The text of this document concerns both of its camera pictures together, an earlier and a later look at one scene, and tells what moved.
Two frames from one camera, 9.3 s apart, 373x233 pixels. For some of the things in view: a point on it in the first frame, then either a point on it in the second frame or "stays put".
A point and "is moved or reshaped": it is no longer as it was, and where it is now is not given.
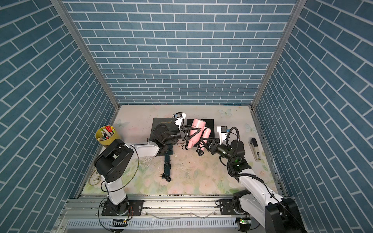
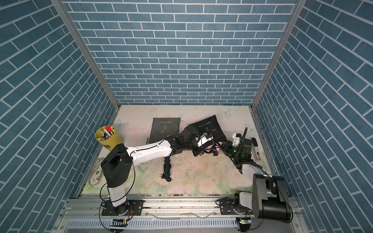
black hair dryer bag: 209,124 is moved or reshaped
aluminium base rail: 161,213 stays put
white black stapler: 253,145 stays put
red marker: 109,128 stays put
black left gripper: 184,132 to 200,149
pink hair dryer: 198,133 is moved or reshaped
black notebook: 170,122 stays put
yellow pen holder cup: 106,135 stays put
